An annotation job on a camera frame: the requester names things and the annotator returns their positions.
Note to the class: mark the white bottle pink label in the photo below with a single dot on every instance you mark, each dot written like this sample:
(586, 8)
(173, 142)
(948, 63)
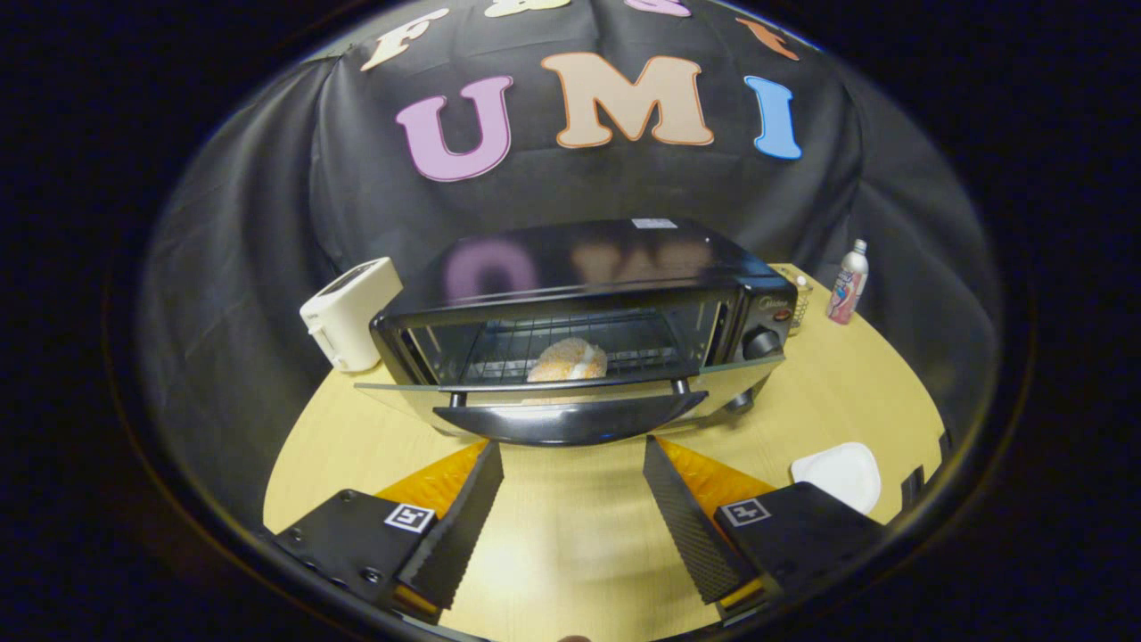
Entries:
(847, 285)

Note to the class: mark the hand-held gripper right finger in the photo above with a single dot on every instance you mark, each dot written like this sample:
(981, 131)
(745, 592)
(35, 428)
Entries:
(686, 526)

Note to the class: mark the black backdrop cloth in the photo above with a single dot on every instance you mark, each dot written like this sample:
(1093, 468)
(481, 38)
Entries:
(267, 223)

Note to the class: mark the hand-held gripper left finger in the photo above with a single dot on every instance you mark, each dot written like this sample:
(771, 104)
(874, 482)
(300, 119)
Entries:
(463, 526)

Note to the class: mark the breaded round bun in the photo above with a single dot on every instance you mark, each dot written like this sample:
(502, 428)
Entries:
(563, 361)

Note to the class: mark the white bread toaster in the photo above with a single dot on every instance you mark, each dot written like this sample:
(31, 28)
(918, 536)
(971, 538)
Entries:
(352, 308)

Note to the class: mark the white square plate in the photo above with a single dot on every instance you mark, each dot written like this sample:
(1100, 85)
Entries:
(842, 473)

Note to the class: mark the black toaster oven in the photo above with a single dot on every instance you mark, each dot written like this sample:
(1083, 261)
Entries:
(579, 250)

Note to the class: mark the black table edge clamp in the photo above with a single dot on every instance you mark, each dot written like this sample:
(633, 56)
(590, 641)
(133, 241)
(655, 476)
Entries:
(913, 489)
(945, 446)

